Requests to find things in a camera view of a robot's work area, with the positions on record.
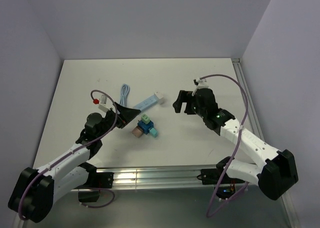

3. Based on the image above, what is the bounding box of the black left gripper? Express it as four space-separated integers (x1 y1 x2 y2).
96 102 141 139

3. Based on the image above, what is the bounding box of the pink charger plug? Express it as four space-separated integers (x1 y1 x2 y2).
131 126 144 138

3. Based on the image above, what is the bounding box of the blue cube socket adapter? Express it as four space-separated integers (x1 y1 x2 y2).
137 120 154 134

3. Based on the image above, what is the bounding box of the light blue power strip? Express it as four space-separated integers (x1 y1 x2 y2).
133 94 159 112

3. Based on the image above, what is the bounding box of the teal charger plug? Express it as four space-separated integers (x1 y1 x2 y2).
149 128 159 138

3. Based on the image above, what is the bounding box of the white plug adapter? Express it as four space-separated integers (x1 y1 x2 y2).
154 92 165 105

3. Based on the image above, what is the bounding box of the green plug adapter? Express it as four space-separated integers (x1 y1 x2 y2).
141 114 150 124

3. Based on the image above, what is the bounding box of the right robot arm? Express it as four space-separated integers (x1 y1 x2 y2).
172 88 299 200

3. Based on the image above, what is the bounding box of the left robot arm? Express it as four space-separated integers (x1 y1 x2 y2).
8 103 141 223

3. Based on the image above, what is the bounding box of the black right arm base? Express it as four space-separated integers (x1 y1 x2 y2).
197 168 245 200

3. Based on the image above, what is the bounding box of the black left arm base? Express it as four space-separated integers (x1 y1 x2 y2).
76 172 116 209

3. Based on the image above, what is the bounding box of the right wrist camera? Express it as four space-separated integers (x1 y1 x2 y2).
193 78 209 91

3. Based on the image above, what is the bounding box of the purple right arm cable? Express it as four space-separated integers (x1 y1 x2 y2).
199 74 251 218

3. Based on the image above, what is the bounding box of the aluminium side rail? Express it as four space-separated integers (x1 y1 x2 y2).
231 58 265 141

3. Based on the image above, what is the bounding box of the aluminium front rail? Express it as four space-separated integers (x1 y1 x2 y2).
69 166 283 192

